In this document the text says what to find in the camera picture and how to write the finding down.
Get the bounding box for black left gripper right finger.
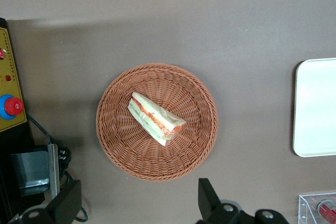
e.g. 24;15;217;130
197;177;221;221

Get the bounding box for red emergency stop button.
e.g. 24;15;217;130
0;94;24;120

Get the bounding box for clear acrylic bottle rack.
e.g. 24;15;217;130
298;191;336;224

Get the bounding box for triangle sandwich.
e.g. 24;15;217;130
127;92;187;147

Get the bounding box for black power cable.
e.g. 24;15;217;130
26;113;89;222

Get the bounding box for round brown wicker basket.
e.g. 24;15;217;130
96;63;219;182

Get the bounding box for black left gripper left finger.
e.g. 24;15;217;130
46;179;82;224

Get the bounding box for black fryer machine yellow panel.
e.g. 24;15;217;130
0;17;35;222

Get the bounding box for grey metal bracket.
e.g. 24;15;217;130
10;143;60;200

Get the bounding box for cream plastic tray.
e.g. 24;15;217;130
292;57;336;158

